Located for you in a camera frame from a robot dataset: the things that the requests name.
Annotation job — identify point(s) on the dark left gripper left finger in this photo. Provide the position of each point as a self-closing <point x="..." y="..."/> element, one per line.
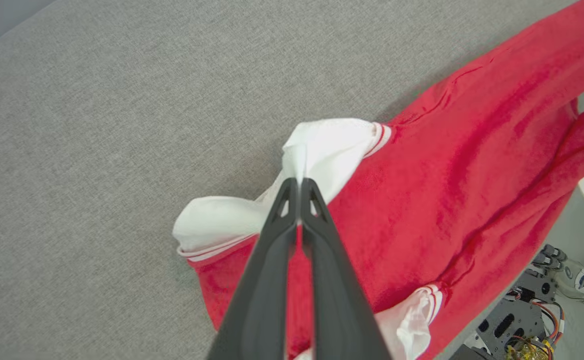
<point x="261" y="310"/>

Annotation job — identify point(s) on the red shirt white sleeves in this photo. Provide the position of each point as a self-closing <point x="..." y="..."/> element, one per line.
<point x="447" y="175"/>

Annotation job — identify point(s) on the grey fabric sofa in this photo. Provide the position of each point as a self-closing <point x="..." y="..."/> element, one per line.
<point x="121" y="150"/>

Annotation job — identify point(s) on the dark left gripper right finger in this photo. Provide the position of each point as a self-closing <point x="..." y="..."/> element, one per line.
<point x="342" y="320"/>

